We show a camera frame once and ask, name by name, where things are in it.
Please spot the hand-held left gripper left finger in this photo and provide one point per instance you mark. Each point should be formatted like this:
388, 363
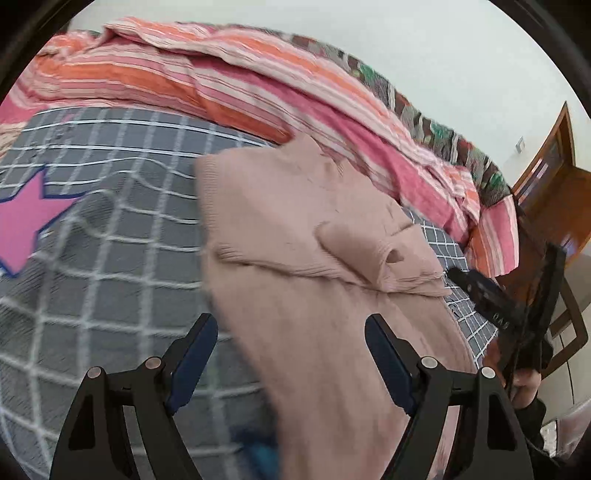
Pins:
194, 355

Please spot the floral patterned blanket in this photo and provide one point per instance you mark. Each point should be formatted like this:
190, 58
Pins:
429, 124

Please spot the pink knitted sweater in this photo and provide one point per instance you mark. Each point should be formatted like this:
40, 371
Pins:
323, 277

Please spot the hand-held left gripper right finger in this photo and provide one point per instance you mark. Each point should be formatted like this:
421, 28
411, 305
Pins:
388, 355

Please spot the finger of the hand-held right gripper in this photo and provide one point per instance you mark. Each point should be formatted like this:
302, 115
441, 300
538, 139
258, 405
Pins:
480, 290

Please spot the person's right forearm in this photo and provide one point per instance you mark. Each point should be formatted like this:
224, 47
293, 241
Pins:
538, 424

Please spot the white wall switch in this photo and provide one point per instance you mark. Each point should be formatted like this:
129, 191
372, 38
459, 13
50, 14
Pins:
519, 144

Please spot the brown wooden door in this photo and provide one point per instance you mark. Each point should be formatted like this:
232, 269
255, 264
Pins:
554, 198

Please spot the pink orange striped quilt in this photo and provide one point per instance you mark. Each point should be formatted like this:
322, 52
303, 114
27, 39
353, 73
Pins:
258, 92

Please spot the person's right hand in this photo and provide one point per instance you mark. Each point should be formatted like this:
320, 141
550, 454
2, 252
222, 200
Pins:
527, 383

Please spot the grey checked bedsheet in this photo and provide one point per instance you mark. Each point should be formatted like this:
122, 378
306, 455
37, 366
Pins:
115, 258

